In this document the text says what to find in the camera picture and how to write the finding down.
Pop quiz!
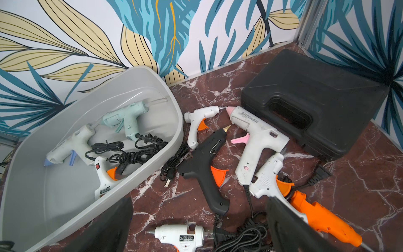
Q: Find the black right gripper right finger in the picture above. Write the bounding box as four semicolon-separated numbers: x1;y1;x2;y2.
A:
266;197;338;252

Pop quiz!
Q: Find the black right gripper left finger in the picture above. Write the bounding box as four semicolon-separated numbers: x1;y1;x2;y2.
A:
63;197;133;252

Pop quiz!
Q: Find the white switch glue gun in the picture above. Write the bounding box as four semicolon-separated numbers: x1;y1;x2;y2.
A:
94;156;120;200

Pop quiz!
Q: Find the white blue-trigger glue gun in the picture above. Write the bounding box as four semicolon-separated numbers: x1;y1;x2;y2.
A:
44;125;96;167

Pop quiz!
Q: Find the mint green glue gun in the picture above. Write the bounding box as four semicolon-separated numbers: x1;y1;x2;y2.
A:
100;98;167;141

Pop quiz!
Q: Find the orange glue gun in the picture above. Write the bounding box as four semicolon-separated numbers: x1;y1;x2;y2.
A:
290;191;374;252

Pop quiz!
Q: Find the white labelled mini glue gun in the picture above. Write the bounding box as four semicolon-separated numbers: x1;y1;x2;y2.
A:
146;224;214;252

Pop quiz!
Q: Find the grey plastic storage box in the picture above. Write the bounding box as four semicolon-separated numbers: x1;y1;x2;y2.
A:
1;66;183;252

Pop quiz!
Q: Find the large white pink-trigger glue gun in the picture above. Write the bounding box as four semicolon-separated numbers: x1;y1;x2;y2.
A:
226;106;289;186

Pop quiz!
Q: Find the black orange-trigger glue gun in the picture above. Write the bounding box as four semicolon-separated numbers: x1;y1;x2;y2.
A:
177;126;230;216

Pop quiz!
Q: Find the small white orange-trigger glue gun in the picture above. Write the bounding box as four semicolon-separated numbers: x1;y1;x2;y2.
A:
184;106;225;150

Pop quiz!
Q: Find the black plastic tool case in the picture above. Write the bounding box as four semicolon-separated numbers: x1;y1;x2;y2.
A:
241;49;389;162

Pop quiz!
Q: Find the black bundled power cable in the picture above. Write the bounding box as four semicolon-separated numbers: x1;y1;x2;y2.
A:
159;142;192;189

